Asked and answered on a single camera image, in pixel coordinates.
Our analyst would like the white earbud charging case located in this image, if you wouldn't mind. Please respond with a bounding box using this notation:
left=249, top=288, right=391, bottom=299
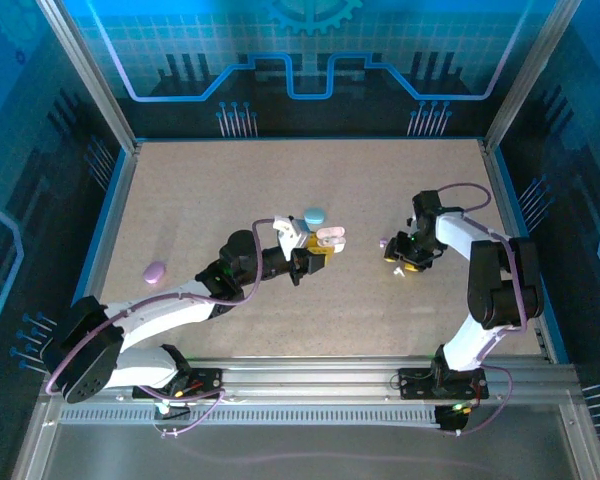
left=315, top=225, right=347, bottom=253

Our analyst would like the purple earbud charging case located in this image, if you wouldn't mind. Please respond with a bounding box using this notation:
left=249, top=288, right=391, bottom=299
left=143, top=261, right=167, bottom=285

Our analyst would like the grey metal front shelf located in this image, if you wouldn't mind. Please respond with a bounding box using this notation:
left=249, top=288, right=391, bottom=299
left=9, top=399, right=600, bottom=480

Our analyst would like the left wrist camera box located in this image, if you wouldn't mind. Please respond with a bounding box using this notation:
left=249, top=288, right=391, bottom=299
left=272, top=213, right=314, bottom=259

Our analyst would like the aluminium side rail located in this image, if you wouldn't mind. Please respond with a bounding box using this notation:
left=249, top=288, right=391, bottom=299
left=479, top=138, right=559, bottom=364
left=63, top=140, right=142, bottom=364

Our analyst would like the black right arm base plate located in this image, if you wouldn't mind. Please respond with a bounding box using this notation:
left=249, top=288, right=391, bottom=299
left=398, top=367, right=490, bottom=400

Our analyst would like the aluminium front rail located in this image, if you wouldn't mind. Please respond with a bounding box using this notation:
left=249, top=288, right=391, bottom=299
left=44, top=355, right=584, bottom=407

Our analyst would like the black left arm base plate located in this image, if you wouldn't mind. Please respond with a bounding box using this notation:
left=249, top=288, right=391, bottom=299
left=132, top=368, right=225, bottom=401

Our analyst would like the slotted grey cable duct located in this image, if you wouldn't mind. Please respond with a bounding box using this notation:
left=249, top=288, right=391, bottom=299
left=58, top=403, right=444, bottom=427

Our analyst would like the aluminium frame post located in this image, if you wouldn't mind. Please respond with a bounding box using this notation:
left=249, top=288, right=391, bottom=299
left=35, top=0, right=140, bottom=152
left=483, top=0, right=584, bottom=151

